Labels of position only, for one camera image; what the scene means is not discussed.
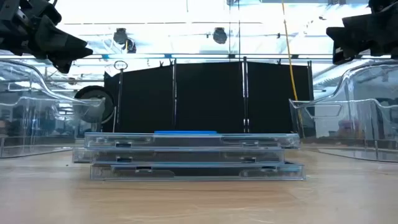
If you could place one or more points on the blue jewel case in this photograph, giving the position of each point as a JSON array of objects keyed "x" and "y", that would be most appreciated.
[{"x": 186, "y": 132}]

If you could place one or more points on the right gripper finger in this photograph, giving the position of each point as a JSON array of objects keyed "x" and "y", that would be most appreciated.
[
  {"x": 357, "y": 31},
  {"x": 342, "y": 56}
]

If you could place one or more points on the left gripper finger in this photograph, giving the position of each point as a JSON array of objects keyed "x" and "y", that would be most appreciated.
[
  {"x": 59, "y": 43},
  {"x": 63, "y": 64}
]

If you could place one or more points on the black folding partition screen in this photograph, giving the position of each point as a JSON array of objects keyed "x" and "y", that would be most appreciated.
[{"x": 208, "y": 99}]

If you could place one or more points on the clear plastic bin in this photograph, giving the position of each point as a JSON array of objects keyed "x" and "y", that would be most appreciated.
[
  {"x": 357, "y": 124},
  {"x": 31, "y": 109}
]

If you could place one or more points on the round ceiling lamp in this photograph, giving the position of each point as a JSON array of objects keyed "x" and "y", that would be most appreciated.
[
  {"x": 120, "y": 35},
  {"x": 219, "y": 35}
]

